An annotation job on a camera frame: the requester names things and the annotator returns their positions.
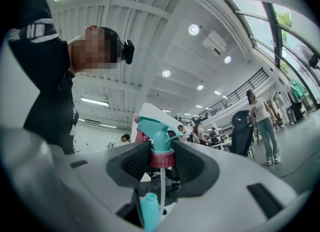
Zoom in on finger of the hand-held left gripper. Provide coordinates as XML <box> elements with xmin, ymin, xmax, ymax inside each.
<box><xmin>115</xmin><ymin>188</ymin><xmax>145</xmax><ymax>230</ymax></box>

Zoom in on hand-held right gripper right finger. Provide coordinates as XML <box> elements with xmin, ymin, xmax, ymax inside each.
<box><xmin>159</xmin><ymin>140</ymin><xmax>312</xmax><ymax>232</ymax></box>

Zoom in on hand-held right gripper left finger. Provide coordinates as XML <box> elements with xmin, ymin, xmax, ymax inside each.
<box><xmin>0</xmin><ymin>126</ymin><xmax>154</xmax><ymax>232</ymax></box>

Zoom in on teal spray bottle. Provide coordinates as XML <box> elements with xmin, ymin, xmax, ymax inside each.
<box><xmin>139</xmin><ymin>192</ymin><xmax>161</xmax><ymax>232</ymax></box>

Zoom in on black office chair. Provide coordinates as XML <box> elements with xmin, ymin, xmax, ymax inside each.
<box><xmin>229</xmin><ymin>110</ymin><xmax>256</xmax><ymax>159</ymax></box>

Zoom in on person's black shirt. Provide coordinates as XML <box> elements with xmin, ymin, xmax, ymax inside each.
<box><xmin>6</xmin><ymin>0</ymin><xmax>80</xmax><ymax>156</ymax></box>

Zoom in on black mezzanine railing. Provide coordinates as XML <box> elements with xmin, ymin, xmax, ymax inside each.
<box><xmin>191</xmin><ymin>67</ymin><xmax>270</xmax><ymax>124</ymax></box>

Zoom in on green hanging garment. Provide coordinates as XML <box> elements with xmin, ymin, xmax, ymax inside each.
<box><xmin>289</xmin><ymin>79</ymin><xmax>308</xmax><ymax>100</ymax></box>

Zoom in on person's head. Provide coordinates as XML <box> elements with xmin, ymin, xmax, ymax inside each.
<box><xmin>67</xmin><ymin>25</ymin><xmax>125</xmax><ymax>76</ymax></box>

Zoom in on white ceiling air conditioner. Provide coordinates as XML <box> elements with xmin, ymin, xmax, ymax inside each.
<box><xmin>201</xmin><ymin>30</ymin><xmax>228</xmax><ymax>56</ymax></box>

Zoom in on black standing fan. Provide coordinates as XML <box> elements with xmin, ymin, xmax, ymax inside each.
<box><xmin>293</xmin><ymin>44</ymin><xmax>320</xmax><ymax>70</ymax></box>

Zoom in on black head-worn camera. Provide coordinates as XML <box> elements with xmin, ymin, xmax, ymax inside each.
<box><xmin>121</xmin><ymin>39</ymin><xmax>136</xmax><ymax>65</ymax></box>

